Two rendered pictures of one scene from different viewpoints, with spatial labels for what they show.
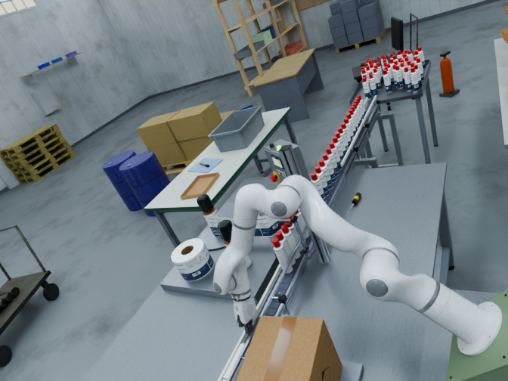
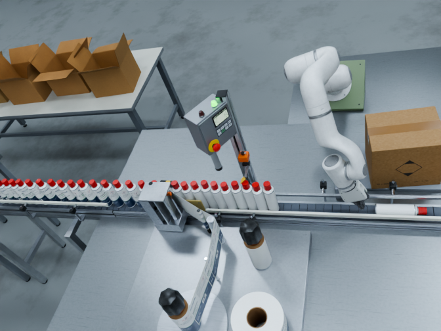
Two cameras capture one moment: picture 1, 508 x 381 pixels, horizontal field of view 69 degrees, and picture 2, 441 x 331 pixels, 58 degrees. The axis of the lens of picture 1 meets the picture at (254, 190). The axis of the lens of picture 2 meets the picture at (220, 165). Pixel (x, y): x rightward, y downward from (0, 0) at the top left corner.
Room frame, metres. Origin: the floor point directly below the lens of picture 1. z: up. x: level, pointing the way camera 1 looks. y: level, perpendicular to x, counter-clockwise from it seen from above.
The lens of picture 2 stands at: (1.80, 1.11, 2.48)
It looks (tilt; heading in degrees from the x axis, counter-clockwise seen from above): 46 degrees down; 261
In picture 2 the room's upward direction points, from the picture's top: 22 degrees counter-clockwise
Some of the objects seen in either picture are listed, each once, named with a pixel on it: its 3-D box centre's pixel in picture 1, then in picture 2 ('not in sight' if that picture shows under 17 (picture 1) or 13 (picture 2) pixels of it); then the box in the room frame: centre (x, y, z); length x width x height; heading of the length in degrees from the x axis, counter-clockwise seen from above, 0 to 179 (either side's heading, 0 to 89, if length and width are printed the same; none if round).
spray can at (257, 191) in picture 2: (284, 248); (259, 197); (1.50, -0.03, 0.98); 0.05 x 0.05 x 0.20
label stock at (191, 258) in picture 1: (193, 259); (260, 324); (1.79, 0.48, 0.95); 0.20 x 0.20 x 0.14
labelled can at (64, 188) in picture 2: (343, 140); (68, 192); (2.38, -0.72, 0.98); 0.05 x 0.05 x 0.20
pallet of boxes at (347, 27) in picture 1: (355, 21); not in sight; (8.98, -3.78, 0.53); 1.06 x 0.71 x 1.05; 52
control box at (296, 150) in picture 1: (286, 164); (211, 125); (1.56, -0.19, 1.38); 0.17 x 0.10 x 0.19; 17
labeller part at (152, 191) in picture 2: not in sight; (154, 191); (1.92, -0.24, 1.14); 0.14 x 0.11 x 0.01; 142
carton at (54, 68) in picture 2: not in sight; (69, 67); (2.14, -2.20, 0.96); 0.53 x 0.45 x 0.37; 53
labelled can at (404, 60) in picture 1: (392, 69); not in sight; (3.40, -1.68, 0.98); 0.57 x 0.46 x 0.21; 52
